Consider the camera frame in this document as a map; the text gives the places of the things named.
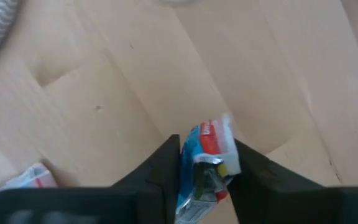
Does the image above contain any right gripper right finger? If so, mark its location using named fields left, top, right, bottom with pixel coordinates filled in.
left=227, top=139, right=358, bottom=224

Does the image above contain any red green granola bar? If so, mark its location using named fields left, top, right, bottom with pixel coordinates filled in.
left=0, top=161, right=58, bottom=190

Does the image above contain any bright blue granola bar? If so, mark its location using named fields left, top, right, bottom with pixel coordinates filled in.
left=175, top=113, right=242, bottom=224

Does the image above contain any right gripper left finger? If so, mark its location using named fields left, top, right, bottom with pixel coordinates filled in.
left=0, top=134, right=181, bottom=224

